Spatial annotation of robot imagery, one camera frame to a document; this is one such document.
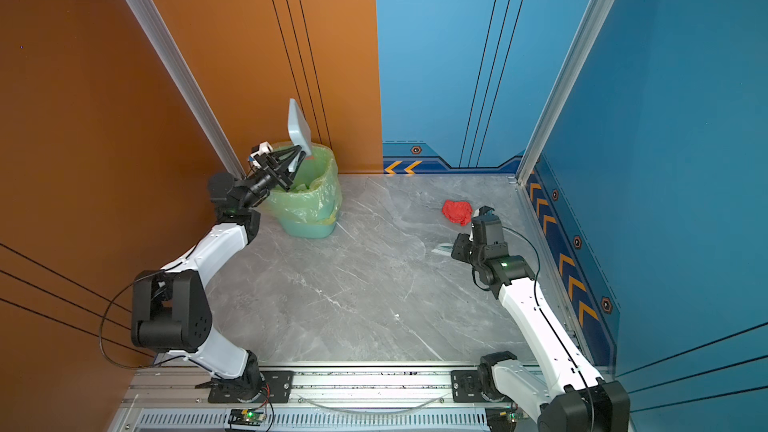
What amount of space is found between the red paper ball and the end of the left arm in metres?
0.57

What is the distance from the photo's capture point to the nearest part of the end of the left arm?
689 mm

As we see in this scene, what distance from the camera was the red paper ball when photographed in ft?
A: 3.52
